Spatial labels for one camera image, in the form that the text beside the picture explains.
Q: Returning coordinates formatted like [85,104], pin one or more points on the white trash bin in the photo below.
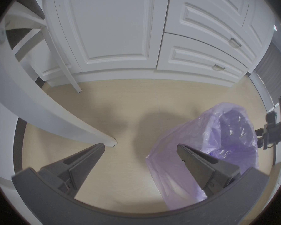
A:
[173,184]

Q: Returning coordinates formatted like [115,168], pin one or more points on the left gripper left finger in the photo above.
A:
[82,167]

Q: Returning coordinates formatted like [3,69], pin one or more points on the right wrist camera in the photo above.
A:
[271,117]

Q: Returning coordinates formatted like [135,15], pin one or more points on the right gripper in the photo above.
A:
[276,132]

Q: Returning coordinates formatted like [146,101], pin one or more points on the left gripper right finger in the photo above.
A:
[201,167]

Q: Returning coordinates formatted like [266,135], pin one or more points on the grey and white chair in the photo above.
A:
[37,97]

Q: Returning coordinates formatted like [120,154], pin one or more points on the white wardrobe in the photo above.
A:
[119,20]

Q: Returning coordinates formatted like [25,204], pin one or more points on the purple plastic bag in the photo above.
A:
[234,135]

